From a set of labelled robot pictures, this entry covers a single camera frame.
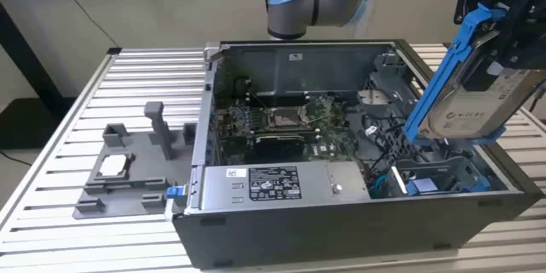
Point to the hard disk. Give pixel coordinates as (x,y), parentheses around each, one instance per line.
(430,94)

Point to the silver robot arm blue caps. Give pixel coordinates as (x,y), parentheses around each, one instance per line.
(293,7)

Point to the grey metal disk bay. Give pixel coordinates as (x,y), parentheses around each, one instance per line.
(451,166)

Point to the blue plastic disk carrier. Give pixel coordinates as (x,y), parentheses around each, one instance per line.
(419,187)

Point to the green motherboard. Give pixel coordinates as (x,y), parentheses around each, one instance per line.
(332,140)

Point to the CPU socket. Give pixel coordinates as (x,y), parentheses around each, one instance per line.
(283,121)

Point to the black graphics card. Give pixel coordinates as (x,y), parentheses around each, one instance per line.
(279,148)

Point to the grey power supply unit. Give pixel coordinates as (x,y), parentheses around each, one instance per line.
(315,186)

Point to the black open PC case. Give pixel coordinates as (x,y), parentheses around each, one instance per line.
(297,238)

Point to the blue case latch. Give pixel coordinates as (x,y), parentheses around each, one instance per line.
(172,191)

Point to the silver CPU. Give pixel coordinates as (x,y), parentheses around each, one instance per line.
(113,166)

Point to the grey parts rack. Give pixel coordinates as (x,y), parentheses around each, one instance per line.
(128,196)

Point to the black stand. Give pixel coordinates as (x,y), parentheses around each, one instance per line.
(25,94)

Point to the silver metal bracket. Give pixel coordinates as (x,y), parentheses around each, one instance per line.
(372,97)

